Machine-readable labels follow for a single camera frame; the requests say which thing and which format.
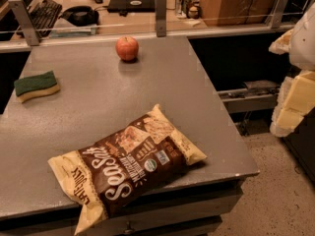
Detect grey metal shelf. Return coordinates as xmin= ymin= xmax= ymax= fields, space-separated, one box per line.
xmin=218 ymin=80 xmax=281 ymax=113

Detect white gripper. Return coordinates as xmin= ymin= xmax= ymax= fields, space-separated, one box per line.
xmin=269 ymin=3 xmax=315 ymax=137

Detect metal bracket middle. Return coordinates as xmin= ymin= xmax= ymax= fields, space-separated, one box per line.
xmin=155 ymin=0 xmax=166 ymax=37

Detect metal bracket left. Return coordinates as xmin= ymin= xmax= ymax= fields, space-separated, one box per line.
xmin=9 ymin=0 xmax=40 ymax=46

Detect brown chip bag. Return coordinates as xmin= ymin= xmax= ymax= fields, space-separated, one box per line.
xmin=48 ymin=105 xmax=207 ymax=235

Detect cardboard box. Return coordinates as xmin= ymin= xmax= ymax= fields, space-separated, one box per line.
xmin=199 ymin=0 xmax=276 ymax=27

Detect black keyboard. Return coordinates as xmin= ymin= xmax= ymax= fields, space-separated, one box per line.
xmin=28 ymin=0 xmax=62 ymax=37

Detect metal can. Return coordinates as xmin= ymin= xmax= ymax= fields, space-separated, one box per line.
xmin=175 ymin=0 xmax=192 ymax=18

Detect green yellow sponge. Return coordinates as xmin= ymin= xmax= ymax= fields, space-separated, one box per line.
xmin=14 ymin=71 xmax=60 ymax=102

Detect red apple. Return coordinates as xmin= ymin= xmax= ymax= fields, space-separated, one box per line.
xmin=115 ymin=36 xmax=139 ymax=62

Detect black laptop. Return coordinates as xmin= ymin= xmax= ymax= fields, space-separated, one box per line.
xmin=107 ymin=0 xmax=155 ymax=13

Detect grey drawer cabinet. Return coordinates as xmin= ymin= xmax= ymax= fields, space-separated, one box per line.
xmin=0 ymin=177 xmax=245 ymax=236

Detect metal bracket right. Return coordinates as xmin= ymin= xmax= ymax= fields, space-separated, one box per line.
xmin=269 ymin=0 xmax=288 ymax=29

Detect black headphones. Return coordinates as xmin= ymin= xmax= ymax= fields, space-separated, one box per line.
xmin=61 ymin=6 xmax=99 ymax=27

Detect metal bracket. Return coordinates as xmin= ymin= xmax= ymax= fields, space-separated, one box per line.
xmin=269 ymin=0 xmax=288 ymax=29
xmin=9 ymin=0 xmax=40 ymax=46
xmin=155 ymin=0 xmax=166 ymax=37

